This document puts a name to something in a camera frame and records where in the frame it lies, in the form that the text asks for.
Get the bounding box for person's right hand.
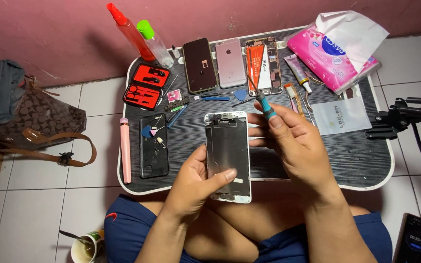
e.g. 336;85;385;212
247;101;341;213

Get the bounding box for person's left hand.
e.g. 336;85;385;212
159;144;238;226

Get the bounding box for white phone screen assembly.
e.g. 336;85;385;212
204;111;252;204

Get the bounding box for teal handled screwdriver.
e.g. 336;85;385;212
246;73;278;121

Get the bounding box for black folding lap table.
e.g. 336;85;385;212
117;26;396;196

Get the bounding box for black phone back case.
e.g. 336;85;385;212
139;113;170;179

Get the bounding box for metal tweezers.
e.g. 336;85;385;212
297;89;316;127

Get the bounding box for white plastic pouch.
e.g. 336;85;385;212
311;96;373;137

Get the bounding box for person's bare legs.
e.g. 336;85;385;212
137;181;373;263

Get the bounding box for orange bristle toothbrush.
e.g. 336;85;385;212
283;83;305;118

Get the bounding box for blue shorts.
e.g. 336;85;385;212
103;194;393;263

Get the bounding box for pink cylindrical tool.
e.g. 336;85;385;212
119;117;132;185

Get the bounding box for blue pen shaped tool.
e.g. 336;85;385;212
166;104;188;129

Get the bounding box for thin black spudger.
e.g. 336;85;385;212
231;97;257;108

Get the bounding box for small glue tube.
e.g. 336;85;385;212
283;54;313;95

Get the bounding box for opened phone chassis with battery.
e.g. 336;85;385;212
244;36;284;97

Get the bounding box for thin metal pin tool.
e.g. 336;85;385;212
161;74;180;99

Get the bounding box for pink tissue packet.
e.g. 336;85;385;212
286;10;390;96

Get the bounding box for red and black tool kit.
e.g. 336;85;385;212
122;63;172;112

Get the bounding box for white mug with drink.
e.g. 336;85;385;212
70;229;105;263

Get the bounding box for rose gold smartphone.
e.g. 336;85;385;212
215;37;247;90

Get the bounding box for metal spoon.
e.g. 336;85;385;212
58;230;95;246

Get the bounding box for black smartphone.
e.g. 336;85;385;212
182;37;219;95

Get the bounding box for smartphone with lit screen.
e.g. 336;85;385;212
392;213;421;263

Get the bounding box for clear bottle with green cap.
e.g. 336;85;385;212
136;20;175;69

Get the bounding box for brown patterned handbag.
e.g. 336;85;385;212
0;75;97;168

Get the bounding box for red spray bottle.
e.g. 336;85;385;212
106;2;156;62

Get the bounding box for grey blue folded clothing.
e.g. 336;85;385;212
0;59;26;127

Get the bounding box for black phone component bracket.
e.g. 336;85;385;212
164;96;191;112

